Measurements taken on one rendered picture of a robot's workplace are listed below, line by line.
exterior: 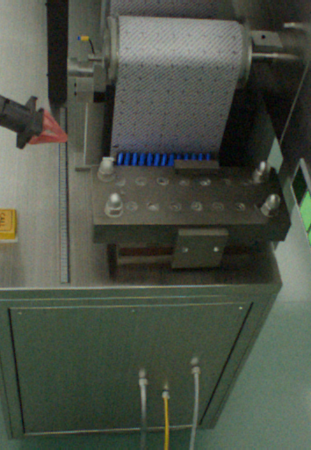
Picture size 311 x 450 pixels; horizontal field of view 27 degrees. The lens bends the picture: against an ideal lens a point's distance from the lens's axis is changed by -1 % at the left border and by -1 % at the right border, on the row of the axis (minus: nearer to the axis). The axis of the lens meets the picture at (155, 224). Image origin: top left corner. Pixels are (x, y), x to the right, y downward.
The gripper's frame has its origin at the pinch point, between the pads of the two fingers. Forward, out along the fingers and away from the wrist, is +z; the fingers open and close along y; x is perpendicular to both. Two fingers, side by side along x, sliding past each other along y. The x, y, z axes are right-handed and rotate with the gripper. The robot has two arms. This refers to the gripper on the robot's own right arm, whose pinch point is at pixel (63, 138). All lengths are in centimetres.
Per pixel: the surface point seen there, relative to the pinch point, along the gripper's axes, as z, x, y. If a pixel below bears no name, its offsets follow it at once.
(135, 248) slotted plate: 19.4, -4.3, 18.5
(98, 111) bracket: 6.2, 4.4, -7.9
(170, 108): 14.2, 18.1, 0.3
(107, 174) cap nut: 8.7, 2.5, 8.3
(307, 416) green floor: 124, -52, 19
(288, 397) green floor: 120, -55, 12
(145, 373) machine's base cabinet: 47, -40, 25
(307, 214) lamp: 31, 30, 30
